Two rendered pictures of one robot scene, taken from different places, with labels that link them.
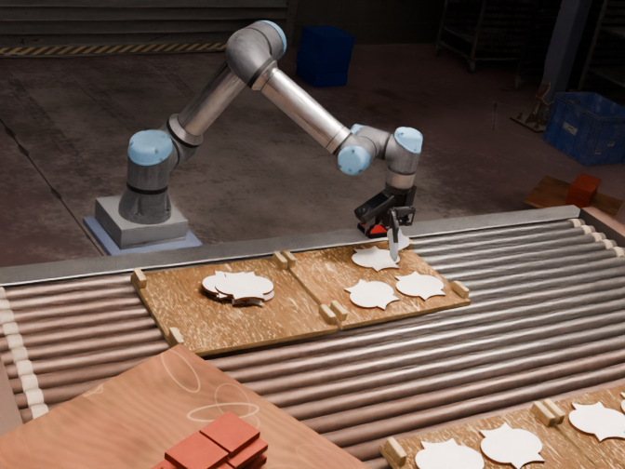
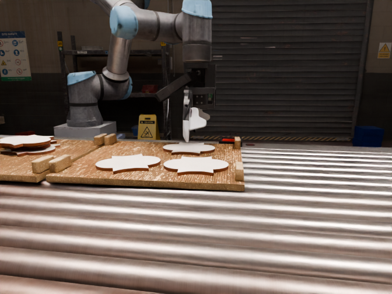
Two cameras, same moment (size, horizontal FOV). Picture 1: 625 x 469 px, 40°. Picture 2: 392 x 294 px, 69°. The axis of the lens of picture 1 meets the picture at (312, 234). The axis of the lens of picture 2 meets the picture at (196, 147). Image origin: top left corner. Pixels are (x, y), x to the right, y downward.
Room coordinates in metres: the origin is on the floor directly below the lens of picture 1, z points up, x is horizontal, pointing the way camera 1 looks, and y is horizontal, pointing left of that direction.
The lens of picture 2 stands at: (1.57, -0.72, 1.13)
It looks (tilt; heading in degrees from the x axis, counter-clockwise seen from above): 13 degrees down; 41
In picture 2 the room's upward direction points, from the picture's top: straight up
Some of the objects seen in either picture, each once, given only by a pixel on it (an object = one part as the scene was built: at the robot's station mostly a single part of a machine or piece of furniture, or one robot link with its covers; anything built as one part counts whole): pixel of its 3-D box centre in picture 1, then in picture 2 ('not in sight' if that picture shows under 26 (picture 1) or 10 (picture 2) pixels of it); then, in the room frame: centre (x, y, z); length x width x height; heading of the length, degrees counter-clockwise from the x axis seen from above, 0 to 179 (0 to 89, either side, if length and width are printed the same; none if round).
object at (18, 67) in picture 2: not in sight; (12, 56); (3.57, 5.62, 1.55); 0.61 x 0.02 x 0.91; 127
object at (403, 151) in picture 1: (405, 150); (196, 23); (2.17, -0.20, 1.27); 0.09 x 0.08 x 0.11; 75
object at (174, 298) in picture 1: (232, 303); (12, 154); (1.82, 0.17, 0.93); 0.41 x 0.35 x 0.02; 122
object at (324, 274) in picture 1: (373, 280); (161, 159); (2.06, -0.18, 0.93); 0.41 x 0.35 x 0.02; 124
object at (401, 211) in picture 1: (395, 204); (199, 86); (2.17, -0.21, 1.11); 0.09 x 0.08 x 0.12; 124
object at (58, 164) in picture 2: (339, 311); (60, 163); (1.84, -0.10, 0.95); 0.06 x 0.02 x 0.03; 34
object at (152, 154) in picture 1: (150, 158); (84, 86); (2.22, 0.48, 1.10); 0.13 x 0.12 x 0.14; 165
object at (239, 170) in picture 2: (460, 288); (239, 170); (2.05, -0.42, 0.95); 0.06 x 0.02 x 0.03; 34
